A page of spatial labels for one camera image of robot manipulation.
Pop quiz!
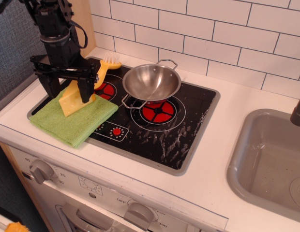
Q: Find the green microfiber cloth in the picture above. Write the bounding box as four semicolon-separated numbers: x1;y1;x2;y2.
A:
30;90;118;148

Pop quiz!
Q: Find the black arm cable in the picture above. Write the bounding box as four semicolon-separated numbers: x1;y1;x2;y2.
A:
71;20;89;49

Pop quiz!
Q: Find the black toy stove top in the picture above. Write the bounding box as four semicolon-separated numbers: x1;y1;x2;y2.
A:
87;66;220;175

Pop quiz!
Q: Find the grey toy sink basin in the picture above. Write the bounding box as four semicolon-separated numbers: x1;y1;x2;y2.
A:
227;109;300;222

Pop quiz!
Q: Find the small steel wok pan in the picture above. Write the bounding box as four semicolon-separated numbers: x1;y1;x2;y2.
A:
121;59;181;109

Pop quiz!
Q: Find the grey oven knob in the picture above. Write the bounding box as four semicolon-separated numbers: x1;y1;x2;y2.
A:
30;159;54;185
123;203;154;231

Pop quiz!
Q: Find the orange black striped object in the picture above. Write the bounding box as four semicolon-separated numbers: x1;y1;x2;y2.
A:
4;222;29;232

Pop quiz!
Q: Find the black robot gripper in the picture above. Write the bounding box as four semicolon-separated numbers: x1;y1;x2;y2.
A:
30;35;98;103

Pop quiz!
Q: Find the yellow dish brush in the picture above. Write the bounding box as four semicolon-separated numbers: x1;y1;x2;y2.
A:
94;53;122;90

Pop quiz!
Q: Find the grey oven door handle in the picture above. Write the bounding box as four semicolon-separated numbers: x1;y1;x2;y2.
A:
62;203;113;232

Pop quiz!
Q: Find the wooden side post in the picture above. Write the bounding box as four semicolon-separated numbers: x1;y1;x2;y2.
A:
68;0;96;58

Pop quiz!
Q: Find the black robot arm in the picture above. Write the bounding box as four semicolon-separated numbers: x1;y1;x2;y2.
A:
24;0;98;103

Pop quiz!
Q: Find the grey left oven knob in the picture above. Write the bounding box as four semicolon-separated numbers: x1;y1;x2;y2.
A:
30;159;54;185

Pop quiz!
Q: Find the grey faucet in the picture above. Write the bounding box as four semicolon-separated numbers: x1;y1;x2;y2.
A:
290;100;300;127

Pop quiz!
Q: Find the yellow toy cheese wedge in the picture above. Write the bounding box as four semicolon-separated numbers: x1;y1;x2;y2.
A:
59;80;95;117

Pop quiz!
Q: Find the grey right oven knob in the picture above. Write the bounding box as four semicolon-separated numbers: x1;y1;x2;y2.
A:
123;203;154;231

